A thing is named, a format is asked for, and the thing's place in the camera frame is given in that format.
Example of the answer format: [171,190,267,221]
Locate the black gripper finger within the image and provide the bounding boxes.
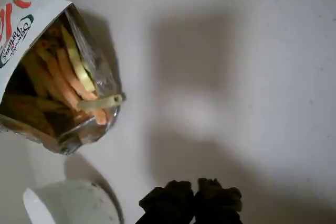
[194,178,243,224]
[138,180,195,224]

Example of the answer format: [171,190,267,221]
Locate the veggie straw packet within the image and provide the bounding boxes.
[0,0,124,156]

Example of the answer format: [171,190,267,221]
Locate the pale yellow veggie straw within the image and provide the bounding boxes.
[60,23,96,94]

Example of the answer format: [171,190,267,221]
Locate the long orange veggie straw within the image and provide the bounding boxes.
[56,49,98,102]

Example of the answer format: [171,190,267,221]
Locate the white ceramic bowl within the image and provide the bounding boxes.
[23,179,123,224]

